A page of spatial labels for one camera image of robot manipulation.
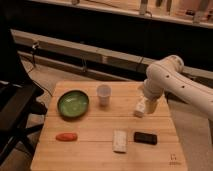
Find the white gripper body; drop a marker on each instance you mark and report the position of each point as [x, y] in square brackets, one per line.
[150, 106]

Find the white ceramic cup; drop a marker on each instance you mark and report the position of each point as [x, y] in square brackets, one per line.
[103, 94]

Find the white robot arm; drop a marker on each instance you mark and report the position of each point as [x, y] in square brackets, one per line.
[165, 75]

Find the green ceramic bowl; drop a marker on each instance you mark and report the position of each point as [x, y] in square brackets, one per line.
[73, 104]

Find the white small bottle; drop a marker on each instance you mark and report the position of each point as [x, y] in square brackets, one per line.
[140, 108]

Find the black rectangular box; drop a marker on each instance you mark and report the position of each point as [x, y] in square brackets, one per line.
[145, 138]

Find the white sponge block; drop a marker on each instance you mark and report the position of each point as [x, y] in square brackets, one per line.
[119, 141]

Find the orange carrot toy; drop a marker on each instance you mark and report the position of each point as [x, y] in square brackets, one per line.
[66, 137]

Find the black chair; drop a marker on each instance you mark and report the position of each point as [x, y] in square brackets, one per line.
[18, 95]

